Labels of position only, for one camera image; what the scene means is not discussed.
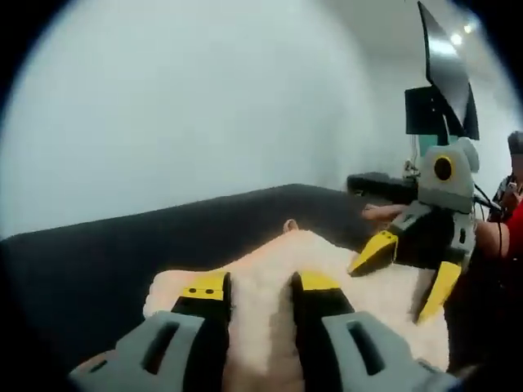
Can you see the person's red clothing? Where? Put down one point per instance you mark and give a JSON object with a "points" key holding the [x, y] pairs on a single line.
{"points": [[482, 294]]}

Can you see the person's head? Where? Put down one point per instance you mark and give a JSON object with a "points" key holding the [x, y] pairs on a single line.
{"points": [[517, 141]]}

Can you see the person's right hand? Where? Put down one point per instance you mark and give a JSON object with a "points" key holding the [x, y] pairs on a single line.
{"points": [[384, 212]]}

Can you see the teal object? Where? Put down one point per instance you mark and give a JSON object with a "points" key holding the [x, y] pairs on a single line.
{"points": [[425, 147]]}

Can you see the pink towel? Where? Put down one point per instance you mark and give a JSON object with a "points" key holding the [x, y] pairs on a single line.
{"points": [[261, 277]]}

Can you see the black monitor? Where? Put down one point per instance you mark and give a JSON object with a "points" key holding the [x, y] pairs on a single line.
{"points": [[423, 110]]}

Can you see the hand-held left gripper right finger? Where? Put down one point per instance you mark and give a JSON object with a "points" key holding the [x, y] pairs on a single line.
{"points": [[396, 367]]}

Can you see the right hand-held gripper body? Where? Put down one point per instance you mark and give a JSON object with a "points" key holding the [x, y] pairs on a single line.
{"points": [[461, 179]]}

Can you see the black side desk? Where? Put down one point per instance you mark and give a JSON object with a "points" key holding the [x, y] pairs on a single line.
{"points": [[380, 185]]}

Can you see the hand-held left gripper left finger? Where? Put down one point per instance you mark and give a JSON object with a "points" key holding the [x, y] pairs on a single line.
{"points": [[130, 355]]}

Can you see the chest-worn device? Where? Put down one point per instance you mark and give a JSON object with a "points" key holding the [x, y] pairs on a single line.
{"points": [[506, 192]]}

